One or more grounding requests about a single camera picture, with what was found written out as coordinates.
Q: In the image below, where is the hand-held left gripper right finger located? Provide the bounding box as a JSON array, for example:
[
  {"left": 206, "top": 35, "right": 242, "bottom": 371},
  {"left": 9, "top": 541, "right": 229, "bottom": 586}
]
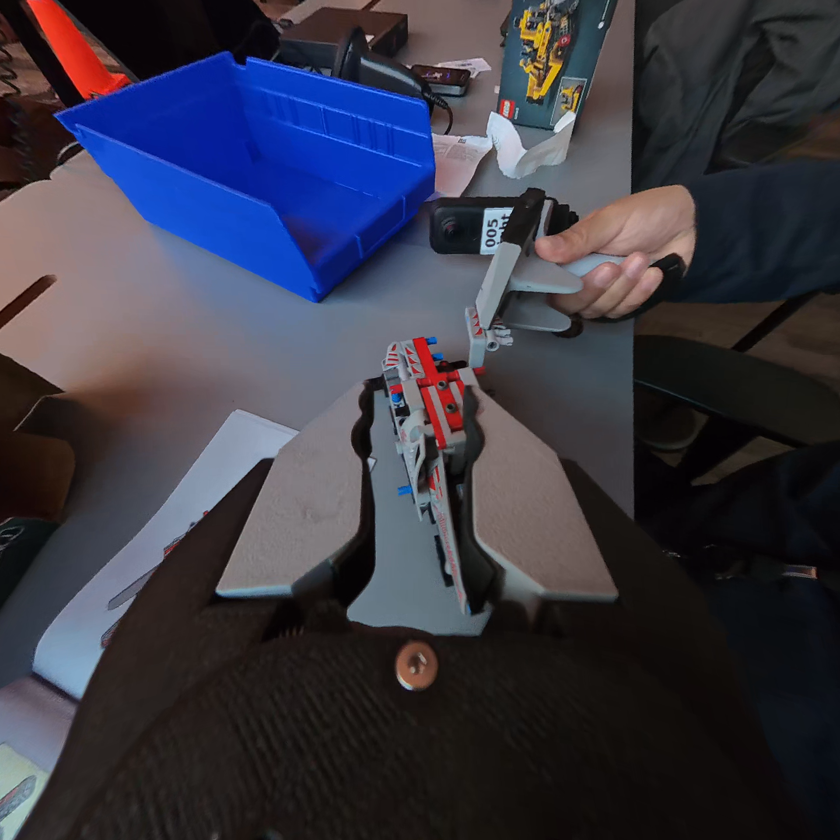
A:
[{"left": 456, "top": 386, "right": 620, "bottom": 615}]

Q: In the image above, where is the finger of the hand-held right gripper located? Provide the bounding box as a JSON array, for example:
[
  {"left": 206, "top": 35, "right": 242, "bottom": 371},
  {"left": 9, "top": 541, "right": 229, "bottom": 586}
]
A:
[
  {"left": 474, "top": 251, "right": 586, "bottom": 329},
  {"left": 492, "top": 292, "right": 573, "bottom": 334}
]

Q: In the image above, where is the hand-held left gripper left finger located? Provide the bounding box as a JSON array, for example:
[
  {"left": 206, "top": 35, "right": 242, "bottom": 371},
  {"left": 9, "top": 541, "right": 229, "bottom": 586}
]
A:
[{"left": 215, "top": 379, "right": 379, "bottom": 615}]

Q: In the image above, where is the small grey lego beam piece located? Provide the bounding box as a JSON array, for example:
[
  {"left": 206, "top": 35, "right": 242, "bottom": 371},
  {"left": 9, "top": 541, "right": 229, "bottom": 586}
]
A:
[{"left": 462, "top": 305, "right": 514, "bottom": 372}]

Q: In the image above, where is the red and grey lego model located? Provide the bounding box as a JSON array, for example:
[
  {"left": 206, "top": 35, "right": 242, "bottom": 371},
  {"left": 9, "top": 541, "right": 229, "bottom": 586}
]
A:
[{"left": 377, "top": 335, "right": 490, "bottom": 618}]

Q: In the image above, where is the person's right forearm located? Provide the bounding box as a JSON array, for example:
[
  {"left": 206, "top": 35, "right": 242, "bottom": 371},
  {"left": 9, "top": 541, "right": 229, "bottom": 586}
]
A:
[{"left": 669, "top": 161, "right": 840, "bottom": 304}]

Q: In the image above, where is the lego instruction booklet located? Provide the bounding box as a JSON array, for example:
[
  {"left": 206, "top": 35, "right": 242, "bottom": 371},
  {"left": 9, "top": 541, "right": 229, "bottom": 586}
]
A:
[{"left": 0, "top": 410, "right": 376, "bottom": 840}]

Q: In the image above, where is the lego set box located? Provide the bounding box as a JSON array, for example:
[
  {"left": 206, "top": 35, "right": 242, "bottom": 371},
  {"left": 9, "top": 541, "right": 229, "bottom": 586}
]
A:
[{"left": 497, "top": 0, "right": 619, "bottom": 132}]

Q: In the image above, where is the person's right hand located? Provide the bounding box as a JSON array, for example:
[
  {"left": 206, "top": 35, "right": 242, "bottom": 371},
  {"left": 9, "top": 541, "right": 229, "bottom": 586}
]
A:
[{"left": 535, "top": 184, "right": 698, "bottom": 320}]

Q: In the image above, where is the printed paper receipt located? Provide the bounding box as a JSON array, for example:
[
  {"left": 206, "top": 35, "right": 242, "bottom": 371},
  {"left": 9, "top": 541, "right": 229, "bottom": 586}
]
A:
[{"left": 430, "top": 133, "right": 494, "bottom": 199}]

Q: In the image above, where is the crumpled white paper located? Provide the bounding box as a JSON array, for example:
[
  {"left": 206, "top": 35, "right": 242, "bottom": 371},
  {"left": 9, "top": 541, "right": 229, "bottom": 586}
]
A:
[{"left": 487, "top": 110, "right": 577, "bottom": 180}]

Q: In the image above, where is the small dark phone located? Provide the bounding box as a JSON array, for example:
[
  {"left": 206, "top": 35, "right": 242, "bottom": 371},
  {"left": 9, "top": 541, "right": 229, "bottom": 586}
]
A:
[{"left": 410, "top": 63, "right": 472, "bottom": 98}]

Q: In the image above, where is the black barcode scanner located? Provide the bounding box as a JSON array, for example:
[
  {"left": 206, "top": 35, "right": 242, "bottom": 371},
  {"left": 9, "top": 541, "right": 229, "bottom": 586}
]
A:
[{"left": 331, "top": 26, "right": 434, "bottom": 101}]

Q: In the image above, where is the black chair armrest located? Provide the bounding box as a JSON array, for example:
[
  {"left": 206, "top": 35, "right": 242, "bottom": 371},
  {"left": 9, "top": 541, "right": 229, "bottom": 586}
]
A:
[{"left": 633, "top": 292, "right": 840, "bottom": 487}]

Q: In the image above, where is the black flat device box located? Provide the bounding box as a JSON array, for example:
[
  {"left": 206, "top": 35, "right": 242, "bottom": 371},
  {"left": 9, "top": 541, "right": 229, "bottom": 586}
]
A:
[{"left": 279, "top": 7, "right": 409, "bottom": 70}]

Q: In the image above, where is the blue plastic bin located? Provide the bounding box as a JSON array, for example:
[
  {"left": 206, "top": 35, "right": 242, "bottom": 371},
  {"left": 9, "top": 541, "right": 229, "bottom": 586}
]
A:
[{"left": 54, "top": 51, "right": 437, "bottom": 304}]

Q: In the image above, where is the grey jacket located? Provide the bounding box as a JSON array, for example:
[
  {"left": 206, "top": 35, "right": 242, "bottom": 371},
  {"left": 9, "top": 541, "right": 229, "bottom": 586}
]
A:
[{"left": 632, "top": 0, "right": 840, "bottom": 194}]

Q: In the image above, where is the orange traffic cone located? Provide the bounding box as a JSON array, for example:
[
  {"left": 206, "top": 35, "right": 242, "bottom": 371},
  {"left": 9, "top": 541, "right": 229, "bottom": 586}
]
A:
[{"left": 23, "top": 0, "right": 132, "bottom": 101}]

